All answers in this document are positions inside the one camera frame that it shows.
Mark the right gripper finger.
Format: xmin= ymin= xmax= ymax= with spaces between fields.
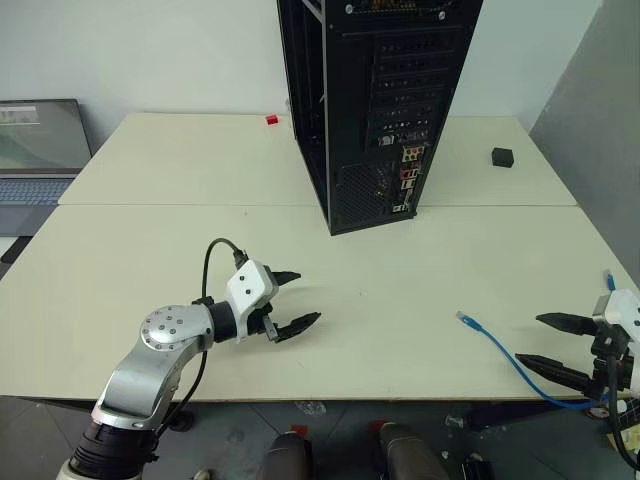
xmin=535 ymin=312 xmax=599 ymax=338
xmin=514 ymin=352 xmax=597 ymax=397

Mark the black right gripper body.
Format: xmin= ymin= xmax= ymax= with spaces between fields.
xmin=589 ymin=322 xmax=633 ymax=402

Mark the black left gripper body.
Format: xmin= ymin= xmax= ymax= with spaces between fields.
xmin=247 ymin=268 xmax=282 ymax=346

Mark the crumpled white scrap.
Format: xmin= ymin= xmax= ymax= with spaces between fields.
xmin=293 ymin=399 xmax=328 ymax=418

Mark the black round table foot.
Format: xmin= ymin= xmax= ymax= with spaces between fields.
xmin=168 ymin=409 xmax=196 ymax=433

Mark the black ribbed block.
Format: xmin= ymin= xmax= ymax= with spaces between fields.
xmin=461 ymin=451 xmax=497 ymax=480

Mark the dark rounded shape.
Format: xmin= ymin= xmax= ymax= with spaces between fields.
xmin=259 ymin=430 xmax=315 ymax=480
xmin=372 ymin=421 xmax=452 ymax=480

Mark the small black cube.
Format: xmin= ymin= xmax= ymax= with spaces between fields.
xmin=490 ymin=146 xmax=517 ymax=169

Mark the black computer tower case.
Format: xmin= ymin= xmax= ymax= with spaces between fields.
xmin=276 ymin=0 xmax=485 ymax=238

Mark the grey laptop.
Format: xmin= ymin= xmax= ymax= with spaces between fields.
xmin=0 ymin=98 xmax=94 ymax=237

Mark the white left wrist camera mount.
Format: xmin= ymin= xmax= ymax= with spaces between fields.
xmin=224 ymin=259 xmax=281 ymax=344

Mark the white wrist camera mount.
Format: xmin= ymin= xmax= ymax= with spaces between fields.
xmin=224 ymin=259 xmax=281 ymax=344
xmin=592 ymin=288 xmax=640 ymax=347

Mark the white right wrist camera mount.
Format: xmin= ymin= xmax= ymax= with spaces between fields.
xmin=592 ymin=288 xmax=640 ymax=347

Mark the blue ethernet cable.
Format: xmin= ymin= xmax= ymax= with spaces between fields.
xmin=455 ymin=269 xmax=619 ymax=412

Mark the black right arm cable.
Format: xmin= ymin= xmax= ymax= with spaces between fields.
xmin=603 ymin=357 xmax=640 ymax=474

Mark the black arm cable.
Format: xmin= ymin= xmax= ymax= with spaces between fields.
xmin=603 ymin=357 xmax=640 ymax=474
xmin=163 ymin=238 xmax=250 ymax=427

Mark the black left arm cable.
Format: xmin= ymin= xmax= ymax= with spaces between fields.
xmin=163 ymin=238 xmax=250 ymax=427

